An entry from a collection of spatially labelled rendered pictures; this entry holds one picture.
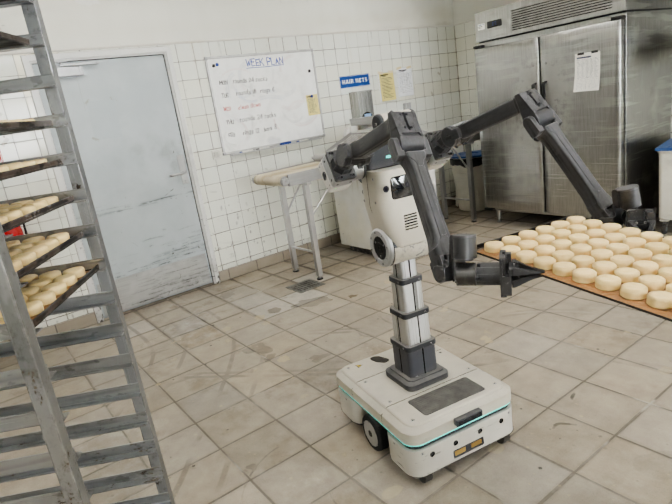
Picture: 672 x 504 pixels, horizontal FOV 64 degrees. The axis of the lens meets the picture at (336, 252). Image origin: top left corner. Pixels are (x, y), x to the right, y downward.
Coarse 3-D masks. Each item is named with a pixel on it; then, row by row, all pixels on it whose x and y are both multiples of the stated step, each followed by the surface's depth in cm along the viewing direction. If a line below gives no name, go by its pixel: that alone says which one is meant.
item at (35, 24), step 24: (48, 48) 123; (48, 72) 124; (48, 96) 125; (72, 144) 128; (72, 168) 130; (96, 216) 136; (96, 240) 135; (120, 312) 141; (144, 408) 148; (144, 432) 150; (168, 480) 157
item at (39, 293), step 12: (24, 276) 131; (36, 276) 130; (48, 276) 128; (60, 276) 125; (72, 276) 124; (24, 288) 119; (36, 288) 118; (48, 288) 116; (60, 288) 117; (36, 300) 109; (48, 300) 111; (0, 312) 104; (36, 312) 106
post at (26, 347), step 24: (0, 240) 90; (0, 264) 90; (0, 288) 91; (24, 312) 94; (24, 336) 93; (24, 360) 94; (48, 384) 98; (48, 408) 97; (48, 432) 98; (72, 456) 102; (72, 480) 101
